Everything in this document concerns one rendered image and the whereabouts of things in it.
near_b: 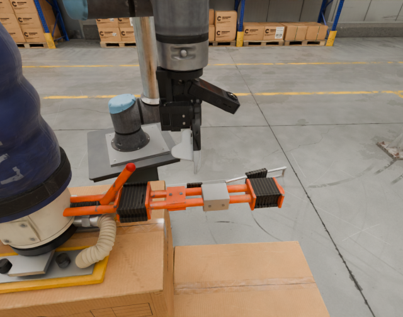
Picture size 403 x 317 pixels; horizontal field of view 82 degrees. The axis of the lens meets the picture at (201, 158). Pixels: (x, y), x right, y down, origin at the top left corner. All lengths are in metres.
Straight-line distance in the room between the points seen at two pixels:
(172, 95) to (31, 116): 0.27
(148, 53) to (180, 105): 0.73
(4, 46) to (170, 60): 0.27
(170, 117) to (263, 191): 0.32
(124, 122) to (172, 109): 0.90
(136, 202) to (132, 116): 0.77
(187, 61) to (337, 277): 1.74
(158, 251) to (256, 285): 0.54
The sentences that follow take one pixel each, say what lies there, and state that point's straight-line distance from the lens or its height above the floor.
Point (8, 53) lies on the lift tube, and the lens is 0.53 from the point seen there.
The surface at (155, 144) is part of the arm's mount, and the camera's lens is 1.42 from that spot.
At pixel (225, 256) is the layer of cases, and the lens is 1.16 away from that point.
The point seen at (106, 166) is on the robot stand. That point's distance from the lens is 1.35.
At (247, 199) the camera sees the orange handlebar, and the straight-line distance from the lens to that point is 0.64.
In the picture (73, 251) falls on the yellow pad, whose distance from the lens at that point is 0.75.
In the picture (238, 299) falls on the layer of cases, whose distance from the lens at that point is 1.09.
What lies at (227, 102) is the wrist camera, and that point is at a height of 1.35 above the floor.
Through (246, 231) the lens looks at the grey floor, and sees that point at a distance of 1.93.
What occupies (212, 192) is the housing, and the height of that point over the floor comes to 1.09.
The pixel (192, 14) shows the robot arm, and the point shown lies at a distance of 0.41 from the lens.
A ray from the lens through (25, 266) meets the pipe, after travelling 0.75.
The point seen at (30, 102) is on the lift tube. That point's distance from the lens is 0.55.
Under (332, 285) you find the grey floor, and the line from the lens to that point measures 1.89.
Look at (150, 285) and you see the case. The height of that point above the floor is 0.94.
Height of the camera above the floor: 1.55
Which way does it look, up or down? 37 degrees down
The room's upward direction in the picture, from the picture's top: straight up
